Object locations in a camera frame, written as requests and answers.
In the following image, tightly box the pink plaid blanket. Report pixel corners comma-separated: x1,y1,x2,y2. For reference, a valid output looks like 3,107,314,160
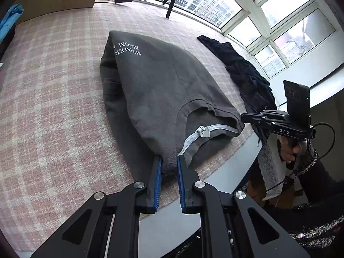
0,3,256,250

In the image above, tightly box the black clothes heap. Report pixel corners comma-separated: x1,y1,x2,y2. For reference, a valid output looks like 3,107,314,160
197,34,277,147

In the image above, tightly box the white lace cloth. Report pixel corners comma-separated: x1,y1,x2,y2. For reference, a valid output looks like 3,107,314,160
258,137,287,202

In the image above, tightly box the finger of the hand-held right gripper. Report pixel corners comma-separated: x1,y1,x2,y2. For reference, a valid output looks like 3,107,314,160
241,113,272,127
262,110,289,120

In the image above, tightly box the person's right forearm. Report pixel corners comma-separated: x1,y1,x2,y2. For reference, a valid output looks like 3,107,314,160
285,140,344,248

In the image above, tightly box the dark grey flower-print t-shirt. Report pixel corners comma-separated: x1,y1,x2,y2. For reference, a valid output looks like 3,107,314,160
99,30,246,174

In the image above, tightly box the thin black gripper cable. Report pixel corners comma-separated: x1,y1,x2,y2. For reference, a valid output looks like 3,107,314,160
265,123,336,194

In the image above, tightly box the person's right hand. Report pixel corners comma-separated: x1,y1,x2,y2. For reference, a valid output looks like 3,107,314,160
279,137,301,164

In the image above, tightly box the black tweed jacket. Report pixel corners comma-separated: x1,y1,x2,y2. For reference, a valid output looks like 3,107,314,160
228,204,344,258

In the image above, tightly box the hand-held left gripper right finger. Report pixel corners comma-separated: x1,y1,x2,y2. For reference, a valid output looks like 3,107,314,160
177,155,311,258

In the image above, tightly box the blue garment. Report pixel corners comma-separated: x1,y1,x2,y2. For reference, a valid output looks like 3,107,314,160
0,3,24,45

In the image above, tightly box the window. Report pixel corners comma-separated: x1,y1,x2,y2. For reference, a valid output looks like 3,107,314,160
98,0,344,80

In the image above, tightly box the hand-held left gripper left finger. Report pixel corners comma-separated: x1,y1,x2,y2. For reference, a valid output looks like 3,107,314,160
30,156,163,258

